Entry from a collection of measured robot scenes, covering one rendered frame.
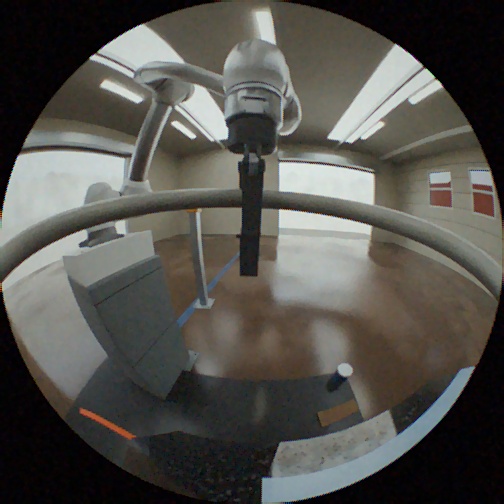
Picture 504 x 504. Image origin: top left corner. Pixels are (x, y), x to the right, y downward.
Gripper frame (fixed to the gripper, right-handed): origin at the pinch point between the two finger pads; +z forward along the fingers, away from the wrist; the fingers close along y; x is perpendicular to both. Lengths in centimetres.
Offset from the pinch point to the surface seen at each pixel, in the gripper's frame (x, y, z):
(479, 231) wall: 631, -6, -69
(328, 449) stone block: 7.4, 27.8, 9.7
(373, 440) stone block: 12.0, 29.4, 8.2
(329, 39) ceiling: 112, -120, -299
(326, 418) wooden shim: 42, 24, 86
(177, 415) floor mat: -38, 19, 90
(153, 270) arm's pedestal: -44, -30, 23
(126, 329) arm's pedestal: -49, -4, 36
